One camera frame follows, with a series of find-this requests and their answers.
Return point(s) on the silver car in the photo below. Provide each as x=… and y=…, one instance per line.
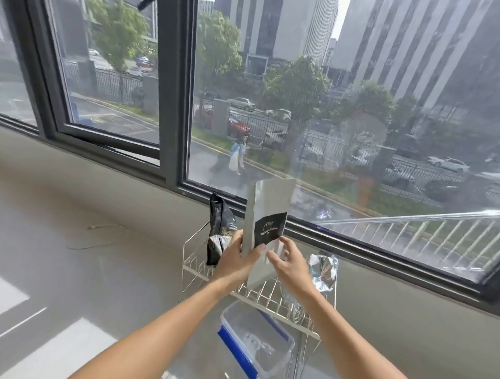
x=242, y=103

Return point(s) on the person's left forearm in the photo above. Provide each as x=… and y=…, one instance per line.
x=156, y=335

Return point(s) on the person's right thumb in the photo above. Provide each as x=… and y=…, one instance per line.
x=275, y=258

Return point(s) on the white metal railing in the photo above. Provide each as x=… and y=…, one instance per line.
x=410, y=230

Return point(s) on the red car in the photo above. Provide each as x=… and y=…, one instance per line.
x=238, y=127

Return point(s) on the person's right hand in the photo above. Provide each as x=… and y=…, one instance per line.
x=293, y=273

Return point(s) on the clear plastic container blue clips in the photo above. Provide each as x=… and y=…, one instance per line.
x=254, y=343

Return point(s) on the grey window frame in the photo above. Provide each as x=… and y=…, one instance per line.
x=174, y=97

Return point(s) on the person's left hand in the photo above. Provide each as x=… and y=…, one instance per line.
x=230, y=263

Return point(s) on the white coffee bag black label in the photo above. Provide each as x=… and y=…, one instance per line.
x=269, y=203

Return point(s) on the person's right forearm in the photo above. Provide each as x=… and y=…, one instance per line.
x=343, y=339

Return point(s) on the white car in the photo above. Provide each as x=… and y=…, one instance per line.
x=449, y=164

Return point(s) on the person's left thumb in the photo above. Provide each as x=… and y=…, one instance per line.
x=258, y=250

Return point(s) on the crumpled silver foil bag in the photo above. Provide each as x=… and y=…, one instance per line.
x=322, y=273

